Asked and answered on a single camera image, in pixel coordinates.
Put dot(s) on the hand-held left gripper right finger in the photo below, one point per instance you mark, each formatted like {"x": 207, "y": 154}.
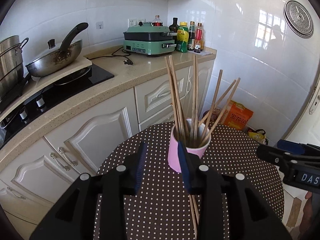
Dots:
{"x": 183, "y": 165}

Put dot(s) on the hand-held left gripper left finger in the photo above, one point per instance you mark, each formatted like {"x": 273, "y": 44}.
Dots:
{"x": 140, "y": 165}

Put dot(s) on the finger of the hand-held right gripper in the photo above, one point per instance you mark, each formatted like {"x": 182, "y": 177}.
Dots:
{"x": 272, "y": 155}
{"x": 290, "y": 146}

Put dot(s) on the pink cup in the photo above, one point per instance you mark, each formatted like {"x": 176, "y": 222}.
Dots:
{"x": 175, "y": 155}

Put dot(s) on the pile of wooden chopsticks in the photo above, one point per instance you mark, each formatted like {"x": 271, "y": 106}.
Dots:
{"x": 193, "y": 210}

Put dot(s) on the bundle of wooden chopsticks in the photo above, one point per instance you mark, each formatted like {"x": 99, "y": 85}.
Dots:
{"x": 195, "y": 92}

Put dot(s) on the person's right hand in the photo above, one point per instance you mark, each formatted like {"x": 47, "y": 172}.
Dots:
{"x": 308, "y": 205}

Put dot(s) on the white door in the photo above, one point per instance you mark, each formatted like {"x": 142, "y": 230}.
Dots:
{"x": 307, "y": 130}

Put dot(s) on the yellow shopping bag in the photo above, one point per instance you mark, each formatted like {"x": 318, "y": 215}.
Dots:
{"x": 257, "y": 136}

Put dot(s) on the orange rice bag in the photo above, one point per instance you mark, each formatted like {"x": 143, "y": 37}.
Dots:
{"x": 237, "y": 117}

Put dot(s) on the cream kitchen base cabinet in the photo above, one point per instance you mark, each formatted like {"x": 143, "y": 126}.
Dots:
{"x": 100, "y": 130}

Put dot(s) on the black glass cooktop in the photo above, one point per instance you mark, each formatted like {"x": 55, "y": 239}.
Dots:
{"x": 100, "y": 76}

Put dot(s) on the beige board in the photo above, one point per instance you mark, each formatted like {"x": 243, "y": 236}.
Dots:
{"x": 75, "y": 67}

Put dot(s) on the cooktop knob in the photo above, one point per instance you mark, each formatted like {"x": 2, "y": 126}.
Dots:
{"x": 23, "y": 113}
{"x": 40, "y": 102}

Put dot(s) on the small dark bottle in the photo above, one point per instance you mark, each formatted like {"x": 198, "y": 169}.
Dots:
{"x": 197, "y": 47}

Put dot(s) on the green electric grill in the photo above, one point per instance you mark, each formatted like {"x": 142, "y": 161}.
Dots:
{"x": 145, "y": 45}

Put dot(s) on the yellow-green bottle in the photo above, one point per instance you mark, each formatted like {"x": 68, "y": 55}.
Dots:
{"x": 182, "y": 40}

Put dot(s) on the soy sauce bottle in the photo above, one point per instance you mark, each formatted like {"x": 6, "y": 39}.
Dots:
{"x": 191, "y": 36}

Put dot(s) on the round metal steamer rack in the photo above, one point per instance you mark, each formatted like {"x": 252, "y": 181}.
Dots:
{"x": 298, "y": 17}

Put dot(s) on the red sauce bottle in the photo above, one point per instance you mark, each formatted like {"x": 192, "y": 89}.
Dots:
{"x": 198, "y": 33}

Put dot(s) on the steel wok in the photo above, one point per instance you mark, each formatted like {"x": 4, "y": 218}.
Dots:
{"x": 50, "y": 67}

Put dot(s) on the dark oil bottle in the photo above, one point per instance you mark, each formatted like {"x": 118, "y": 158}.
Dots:
{"x": 173, "y": 26}

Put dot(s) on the cola bottle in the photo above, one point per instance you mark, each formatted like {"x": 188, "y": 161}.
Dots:
{"x": 157, "y": 22}

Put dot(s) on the wok lid with black knob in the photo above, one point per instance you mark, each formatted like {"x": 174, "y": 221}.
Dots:
{"x": 51, "y": 44}

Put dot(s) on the stainless steel steamer pot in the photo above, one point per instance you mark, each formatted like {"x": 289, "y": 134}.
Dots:
{"x": 10, "y": 65}

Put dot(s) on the white wall socket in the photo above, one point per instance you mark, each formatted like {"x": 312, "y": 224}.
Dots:
{"x": 133, "y": 22}

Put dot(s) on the small wall hook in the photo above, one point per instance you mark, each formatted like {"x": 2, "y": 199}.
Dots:
{"x": 100, "y": 25}

